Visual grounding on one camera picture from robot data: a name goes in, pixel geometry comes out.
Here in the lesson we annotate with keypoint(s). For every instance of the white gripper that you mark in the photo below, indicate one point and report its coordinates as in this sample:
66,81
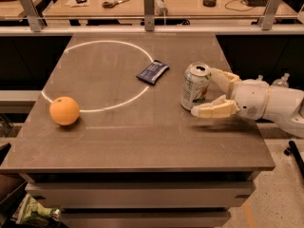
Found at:
252,99

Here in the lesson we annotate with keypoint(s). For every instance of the white green 7up can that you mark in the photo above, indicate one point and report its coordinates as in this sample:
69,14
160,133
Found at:
195,84

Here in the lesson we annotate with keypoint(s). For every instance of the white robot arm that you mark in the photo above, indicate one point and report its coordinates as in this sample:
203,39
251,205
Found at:
284,107

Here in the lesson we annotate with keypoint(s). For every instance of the clear sanitizer bottle left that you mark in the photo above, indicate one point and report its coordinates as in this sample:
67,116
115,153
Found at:
260,78

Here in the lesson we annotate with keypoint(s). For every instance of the clear sanitizer bottle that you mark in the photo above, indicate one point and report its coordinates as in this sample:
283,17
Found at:
260,78
283,81

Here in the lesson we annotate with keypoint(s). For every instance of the clear sanitizer bottle right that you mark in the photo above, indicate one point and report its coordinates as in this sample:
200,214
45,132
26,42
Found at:
283,81

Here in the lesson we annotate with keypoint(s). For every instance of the dark blue snack packet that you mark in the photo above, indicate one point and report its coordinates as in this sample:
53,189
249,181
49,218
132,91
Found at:
152,72

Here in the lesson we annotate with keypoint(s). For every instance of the black chair base leg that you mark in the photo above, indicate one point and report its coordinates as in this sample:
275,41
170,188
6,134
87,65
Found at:
293,150

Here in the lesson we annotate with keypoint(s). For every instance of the white power strip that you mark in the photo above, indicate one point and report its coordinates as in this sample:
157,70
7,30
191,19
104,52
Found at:
160,7

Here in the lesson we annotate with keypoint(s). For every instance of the grey table drawer unit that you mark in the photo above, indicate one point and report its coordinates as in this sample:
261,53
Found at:
144,204

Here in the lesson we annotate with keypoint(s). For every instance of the orange fruit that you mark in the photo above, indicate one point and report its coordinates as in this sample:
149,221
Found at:
64,111

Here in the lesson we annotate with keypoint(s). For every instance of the green snack bag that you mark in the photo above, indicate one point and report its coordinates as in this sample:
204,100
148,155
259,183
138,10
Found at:
31,212

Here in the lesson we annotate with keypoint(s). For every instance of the black handled scissors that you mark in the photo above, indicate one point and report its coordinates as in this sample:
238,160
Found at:
112,4

